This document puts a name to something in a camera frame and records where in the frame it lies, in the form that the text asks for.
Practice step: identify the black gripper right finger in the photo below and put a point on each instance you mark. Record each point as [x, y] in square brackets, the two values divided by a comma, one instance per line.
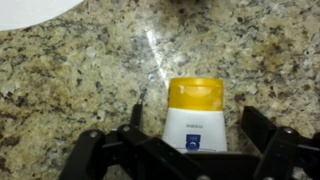
[283, 150]

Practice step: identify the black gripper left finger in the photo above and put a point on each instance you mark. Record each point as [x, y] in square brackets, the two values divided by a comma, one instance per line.
[100, 156]

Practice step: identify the white tube with yellow cap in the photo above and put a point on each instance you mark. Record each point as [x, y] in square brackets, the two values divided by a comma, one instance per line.
[195, 126]

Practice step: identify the white oval sink basin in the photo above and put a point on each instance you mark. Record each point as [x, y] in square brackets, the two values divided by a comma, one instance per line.
[30, 10]

